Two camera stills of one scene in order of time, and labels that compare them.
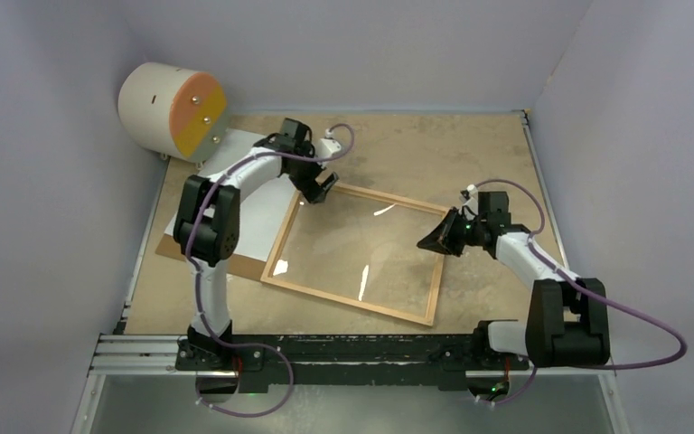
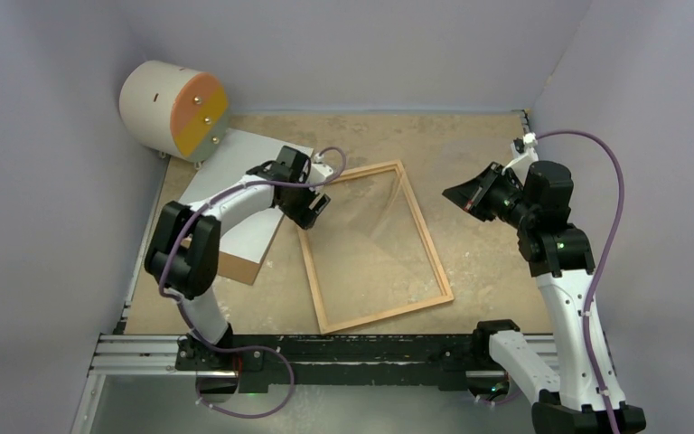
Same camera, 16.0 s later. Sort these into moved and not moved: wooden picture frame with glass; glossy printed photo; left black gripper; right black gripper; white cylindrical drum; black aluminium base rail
Moved: right black gripper; wooden picture frame with glass; left black gripper
Not moved: black aluminium base rail; white cylindrical drum; glossy printed photo
